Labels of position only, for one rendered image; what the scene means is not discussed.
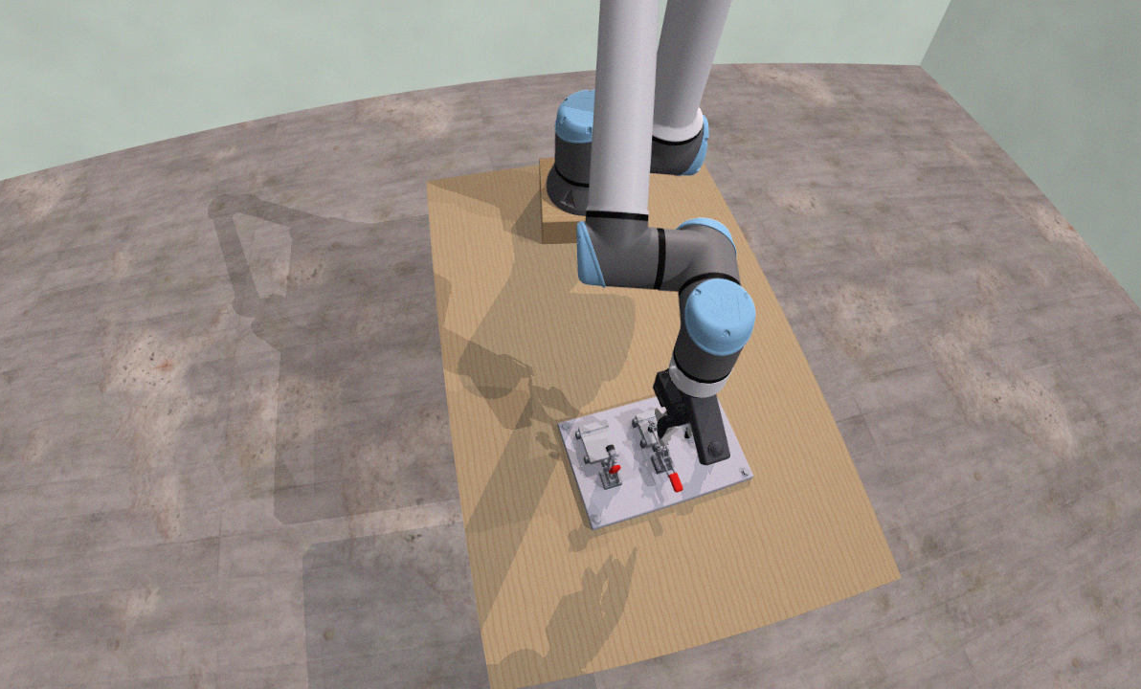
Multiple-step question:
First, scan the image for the red-handled toggle clamp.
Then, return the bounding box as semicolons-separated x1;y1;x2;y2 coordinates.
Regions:
648;419;683;493

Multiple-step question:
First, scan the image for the grey toggle clamp with red handle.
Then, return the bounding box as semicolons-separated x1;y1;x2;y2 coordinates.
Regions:
599;444;622;491

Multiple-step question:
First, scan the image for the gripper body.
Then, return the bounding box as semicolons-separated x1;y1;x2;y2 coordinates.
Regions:
653;368;699;427

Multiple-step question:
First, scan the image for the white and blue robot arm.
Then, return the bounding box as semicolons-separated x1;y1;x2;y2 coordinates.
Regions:
547;0;755;465

